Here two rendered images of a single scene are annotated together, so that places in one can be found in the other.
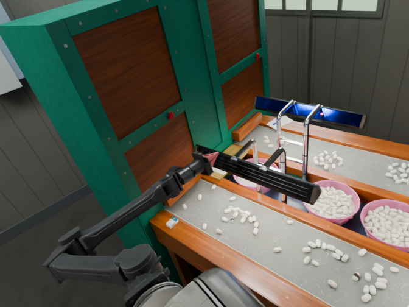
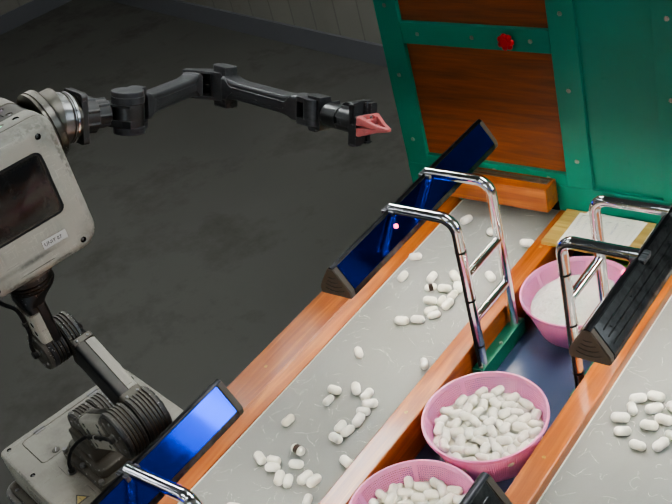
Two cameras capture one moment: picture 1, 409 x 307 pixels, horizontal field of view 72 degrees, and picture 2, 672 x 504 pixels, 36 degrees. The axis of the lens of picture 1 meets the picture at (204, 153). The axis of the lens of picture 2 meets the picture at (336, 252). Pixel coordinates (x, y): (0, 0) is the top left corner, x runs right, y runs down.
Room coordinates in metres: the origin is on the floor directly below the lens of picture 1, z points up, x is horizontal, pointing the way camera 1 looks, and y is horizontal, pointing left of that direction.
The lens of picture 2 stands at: (0.65, -2.13, 2.29)
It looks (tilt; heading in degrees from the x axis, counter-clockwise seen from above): 33 degrees down; 87
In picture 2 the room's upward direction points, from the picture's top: 16 degrees counter-clockwise
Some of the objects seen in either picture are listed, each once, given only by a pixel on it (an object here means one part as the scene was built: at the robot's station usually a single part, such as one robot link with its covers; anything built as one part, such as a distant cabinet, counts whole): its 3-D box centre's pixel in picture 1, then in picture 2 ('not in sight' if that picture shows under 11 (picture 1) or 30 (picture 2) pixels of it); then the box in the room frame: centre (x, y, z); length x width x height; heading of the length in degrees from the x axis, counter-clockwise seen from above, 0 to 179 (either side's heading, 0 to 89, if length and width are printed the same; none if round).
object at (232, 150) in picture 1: (226, 161); (615, 237); (1.43, -0.13, 0.77); 0.33 x 0.15 x 0.01; 132
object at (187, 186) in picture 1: (182, 184); (500, 187); (1.24, 0.16, 0.83); 0.30 x 0.06 x 0.07; 132
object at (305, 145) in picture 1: (298, 143); (623, 310); (1.27, -0.54, 0.90); 0.20 x 0.19 x 0.45; 42
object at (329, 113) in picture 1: (304, 109); (657, 245); (1.33, -0.59, 1.08); 0.62 x 0.08 x 0.07; 42
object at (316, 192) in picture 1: (248, 168); (413, 201); (0.95, -0.18, 1.08); 0.62 x 0.08 x 0.07; 42
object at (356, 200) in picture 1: (329, 204); (487, 430); (0.94, -0.57, 0.72); 0.27 x 0.27 x 0.10
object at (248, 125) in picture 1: (247, 125); not in sight; (1.70, -0.34, 0.83); 0.30 x 0.06 x 0.07; 132
